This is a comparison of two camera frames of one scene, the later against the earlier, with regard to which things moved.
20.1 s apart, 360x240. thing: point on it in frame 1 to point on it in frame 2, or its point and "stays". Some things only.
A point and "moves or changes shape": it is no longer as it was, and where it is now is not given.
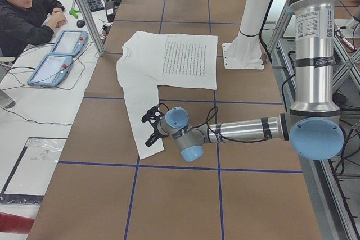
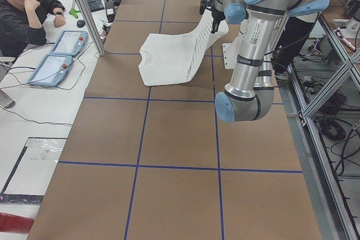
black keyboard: (93, 0) stays
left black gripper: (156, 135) to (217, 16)
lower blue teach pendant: (51, 70) stays
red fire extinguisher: (14, 223) stays
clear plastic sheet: (28, 179) stays
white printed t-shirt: (148, 60) moves or changes shape
